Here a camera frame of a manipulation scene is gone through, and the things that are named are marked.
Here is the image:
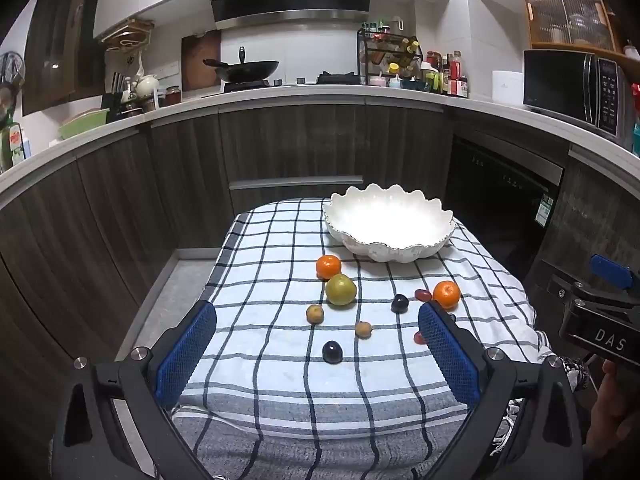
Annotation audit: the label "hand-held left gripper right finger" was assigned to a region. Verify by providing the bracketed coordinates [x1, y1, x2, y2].
[417, 300, 586, 480]

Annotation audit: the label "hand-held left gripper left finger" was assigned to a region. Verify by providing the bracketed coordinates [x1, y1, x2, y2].
[50, 300, 218, 480]

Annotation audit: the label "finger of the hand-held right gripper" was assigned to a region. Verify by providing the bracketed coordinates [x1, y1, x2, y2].
[589, 254, 640, 293]
[546, 274, 640, 311]

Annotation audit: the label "orange mandarin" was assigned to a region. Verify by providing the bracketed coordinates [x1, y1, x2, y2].
[432, 281, 461, 310]
[316, 255, 343, 281]

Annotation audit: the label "yellow-green round fruit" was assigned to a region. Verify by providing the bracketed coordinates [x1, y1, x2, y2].
[325, 274, 358, 307]

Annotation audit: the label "white scalloped bowl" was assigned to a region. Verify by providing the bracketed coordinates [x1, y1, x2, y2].
[322, 183, 457, 264]

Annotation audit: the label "person's right hand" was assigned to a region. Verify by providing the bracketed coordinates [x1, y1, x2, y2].
[586, 360, 640, 461]

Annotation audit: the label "blue white checked cloth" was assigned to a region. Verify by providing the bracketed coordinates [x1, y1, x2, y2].
[170, 197, 551, 480]

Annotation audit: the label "black built-in dishwasher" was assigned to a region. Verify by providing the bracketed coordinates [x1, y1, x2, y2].
[445, 132, 566, 281]

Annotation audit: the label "dark wood kitchen cabinets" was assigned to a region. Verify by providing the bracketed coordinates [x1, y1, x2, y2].
[0, 97, 640, 480]

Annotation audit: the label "black microwave oven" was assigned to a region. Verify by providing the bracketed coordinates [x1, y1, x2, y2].
[522, 49, 636, 141]

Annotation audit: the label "white square container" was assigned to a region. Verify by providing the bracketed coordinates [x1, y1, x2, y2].
[492, 70, 525, 107]

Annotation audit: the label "green tray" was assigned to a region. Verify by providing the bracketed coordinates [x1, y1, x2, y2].
[57, 109, 111, 142]

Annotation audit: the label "cluster of condiment bottles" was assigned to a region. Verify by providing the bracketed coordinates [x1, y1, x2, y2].
[425, 50, 471, 98]

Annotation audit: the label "wooden glass-door cabinet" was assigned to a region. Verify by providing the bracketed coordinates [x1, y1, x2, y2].
[520, 0, 621, 53]

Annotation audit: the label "black knife block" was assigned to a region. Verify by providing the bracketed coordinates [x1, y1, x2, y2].
[102, 72, 126, 123]

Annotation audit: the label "green dish soap bottle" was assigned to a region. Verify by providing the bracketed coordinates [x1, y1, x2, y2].
[0, 122, 27, 173]

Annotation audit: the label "white teapot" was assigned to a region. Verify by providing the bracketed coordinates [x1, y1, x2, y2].
[135, 74, 161, 98]

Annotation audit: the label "black wok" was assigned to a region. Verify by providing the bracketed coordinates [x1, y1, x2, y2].
[202, 46, 281, 86]

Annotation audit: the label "brown cutting board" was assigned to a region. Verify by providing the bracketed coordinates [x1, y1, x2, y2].
[181, 30, 223, 92]

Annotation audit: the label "black stove grate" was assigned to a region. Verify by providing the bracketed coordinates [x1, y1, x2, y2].
[316, 72, 362, 86]

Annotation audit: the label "silver drawer handle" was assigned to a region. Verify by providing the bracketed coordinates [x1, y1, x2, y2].
[229, 175, 365, 191]

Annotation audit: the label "black wire spice rack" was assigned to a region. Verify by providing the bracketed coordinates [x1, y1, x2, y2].
[356, 27, 426, 86]

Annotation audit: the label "wooden wall rack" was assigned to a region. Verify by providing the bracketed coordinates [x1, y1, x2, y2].
[100, 19, 156, 53]

